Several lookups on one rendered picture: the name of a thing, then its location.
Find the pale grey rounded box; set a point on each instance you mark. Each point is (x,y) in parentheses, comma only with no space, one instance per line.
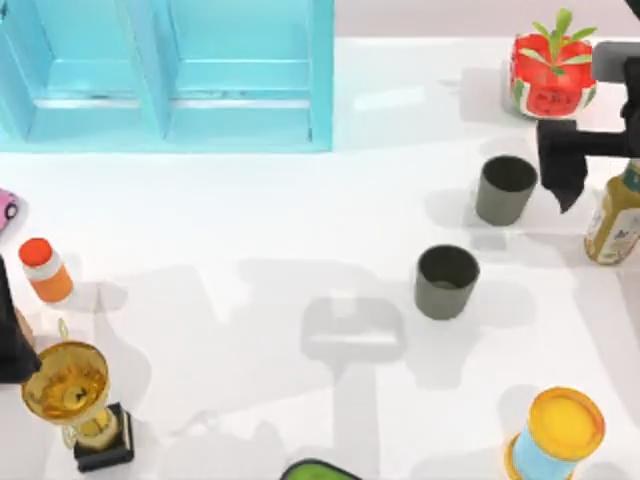
(610,62)

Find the yellow and blue can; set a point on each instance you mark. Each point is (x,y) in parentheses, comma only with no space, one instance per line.
(560,440)

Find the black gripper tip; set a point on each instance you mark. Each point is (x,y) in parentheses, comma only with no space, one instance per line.
(12,345)

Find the yellow green bottle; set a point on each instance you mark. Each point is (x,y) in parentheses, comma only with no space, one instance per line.
(615,225)

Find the orange bottle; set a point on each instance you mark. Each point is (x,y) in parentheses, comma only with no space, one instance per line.
(50,280)

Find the watermelon plant pot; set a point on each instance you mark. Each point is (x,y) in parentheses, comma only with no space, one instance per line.
(547,85)

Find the green and black object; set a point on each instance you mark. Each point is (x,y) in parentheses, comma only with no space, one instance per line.
(320,471)

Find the gold trophy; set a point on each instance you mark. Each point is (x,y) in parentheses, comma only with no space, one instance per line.
(67,380)

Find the light blue rack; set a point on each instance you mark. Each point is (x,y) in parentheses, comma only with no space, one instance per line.
(100,75)

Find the pink toy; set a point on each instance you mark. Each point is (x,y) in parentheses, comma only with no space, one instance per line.
(6,212)

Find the grey cup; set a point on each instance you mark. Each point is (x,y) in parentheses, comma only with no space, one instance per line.
(500,200)
(442,300)

